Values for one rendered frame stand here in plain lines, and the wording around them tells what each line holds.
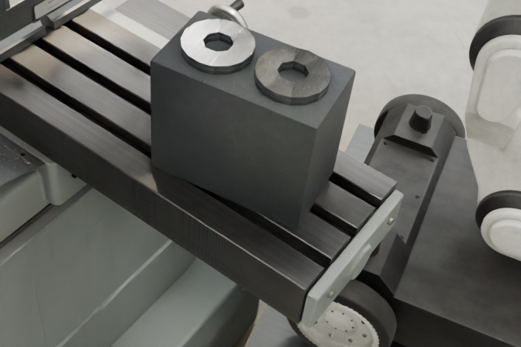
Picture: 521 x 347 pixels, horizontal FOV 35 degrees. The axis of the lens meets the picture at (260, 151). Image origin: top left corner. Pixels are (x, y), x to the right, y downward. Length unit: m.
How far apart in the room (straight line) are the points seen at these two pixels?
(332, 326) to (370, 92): 1.30
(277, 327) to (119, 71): 0.62
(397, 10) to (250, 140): 2.14
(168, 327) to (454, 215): 0.66
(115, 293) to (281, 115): 0.84
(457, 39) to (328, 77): 2.07
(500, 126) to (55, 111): 0.68
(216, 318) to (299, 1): 1.49
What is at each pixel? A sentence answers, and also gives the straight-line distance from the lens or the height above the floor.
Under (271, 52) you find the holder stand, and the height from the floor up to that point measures 1.14.
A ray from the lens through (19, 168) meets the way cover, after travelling 1.22.
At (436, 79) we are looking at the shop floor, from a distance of 2.82.
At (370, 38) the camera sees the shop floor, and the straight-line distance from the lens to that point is 2.92.
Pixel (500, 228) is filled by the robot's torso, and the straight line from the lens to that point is 1.47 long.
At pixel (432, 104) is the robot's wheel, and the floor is 0.60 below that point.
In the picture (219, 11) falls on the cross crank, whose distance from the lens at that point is 1.80.
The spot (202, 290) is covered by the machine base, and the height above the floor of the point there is 0.20.
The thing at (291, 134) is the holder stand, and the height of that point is 1.11.
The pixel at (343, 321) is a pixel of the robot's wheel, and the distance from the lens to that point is 1.52.
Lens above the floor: 1.77
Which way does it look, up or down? 46 degrees down
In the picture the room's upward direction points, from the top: 7 degrees clockwise
